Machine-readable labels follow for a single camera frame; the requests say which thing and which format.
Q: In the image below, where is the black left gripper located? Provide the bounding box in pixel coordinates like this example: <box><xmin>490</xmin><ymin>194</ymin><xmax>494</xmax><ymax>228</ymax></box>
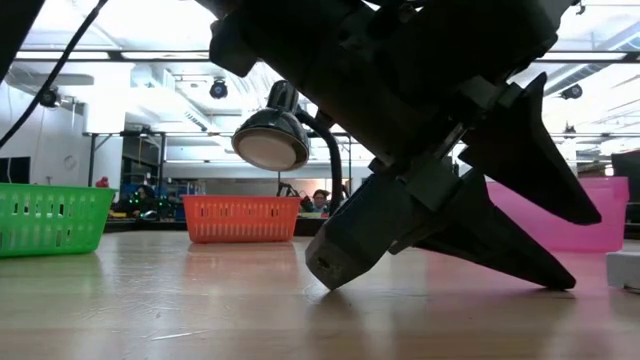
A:
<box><xmin>199</xmin><ymin>0</ymin><xmax>574</xmax><ymax>292</ymax></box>

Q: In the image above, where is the white box with barcode labels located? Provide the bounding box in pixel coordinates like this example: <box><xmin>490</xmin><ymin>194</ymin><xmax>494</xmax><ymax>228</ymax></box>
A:
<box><xmin>605</xmin><ymin>249</ymin><xmax>640</xmax><ymax>291</ymax></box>

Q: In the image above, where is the pink plastic bin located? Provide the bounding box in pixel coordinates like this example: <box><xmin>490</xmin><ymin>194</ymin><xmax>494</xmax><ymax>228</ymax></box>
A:
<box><xmin>485</xmin><ymin>175</ymin><xmax>631</xmax><ymax>254</ymax></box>

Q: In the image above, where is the black monitor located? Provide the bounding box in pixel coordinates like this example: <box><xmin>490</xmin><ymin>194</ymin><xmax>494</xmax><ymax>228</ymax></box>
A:
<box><xmin>610</xmin><ymin>148</ymin><xmax>640</xmax><ymax>224</ymax></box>

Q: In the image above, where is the black desk lamp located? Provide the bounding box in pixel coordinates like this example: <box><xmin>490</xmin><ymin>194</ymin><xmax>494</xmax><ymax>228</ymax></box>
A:
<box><xmin>231</xmin><ymin>79</ymin><xmax>346</xmax><ymax>217</ymax></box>

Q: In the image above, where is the person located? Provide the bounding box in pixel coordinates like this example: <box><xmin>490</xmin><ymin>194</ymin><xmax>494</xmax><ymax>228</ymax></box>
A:
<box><xmin>310</xmin><ymin>188</ymin><xmax>332</xmax><ymax>215</ymax></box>
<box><xmin>112</xmin><ymin>184</ymin><xmax>159</xmax><ymax>219</ymax></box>

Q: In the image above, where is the orange plastic basket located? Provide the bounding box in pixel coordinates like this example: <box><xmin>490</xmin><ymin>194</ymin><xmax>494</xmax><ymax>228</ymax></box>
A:
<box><xmin>181</xmin><ymin>194</ymin><xmax>303</xmax><ymax>245</ymax></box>

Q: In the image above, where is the black background rack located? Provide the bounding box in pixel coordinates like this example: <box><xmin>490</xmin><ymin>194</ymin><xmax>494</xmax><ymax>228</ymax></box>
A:
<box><xmin>82</xmin><ymin>130</ymin><xmax>169</xmax><ymax>201</ymax></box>

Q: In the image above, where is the green plastic basket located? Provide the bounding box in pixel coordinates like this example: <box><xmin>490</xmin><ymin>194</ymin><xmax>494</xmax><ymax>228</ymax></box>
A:
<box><xmin>0</xmin><ymin>182</ymin><xmax>117</xmax><ymax>259</ymax></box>

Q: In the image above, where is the black left wrist camera cable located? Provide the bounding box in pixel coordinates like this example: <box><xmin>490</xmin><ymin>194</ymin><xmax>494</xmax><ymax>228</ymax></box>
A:
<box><xmin>0</xmin><ymin>0</ymin><xmax>110</xmax><ymax>150</ymax></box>

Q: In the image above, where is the black wall panel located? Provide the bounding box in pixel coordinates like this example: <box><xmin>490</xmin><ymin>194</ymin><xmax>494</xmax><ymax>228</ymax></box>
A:
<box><xmin>0</xmin><ymin>156</ymin><xmax>31</xmax><ymax>185</ymax></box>

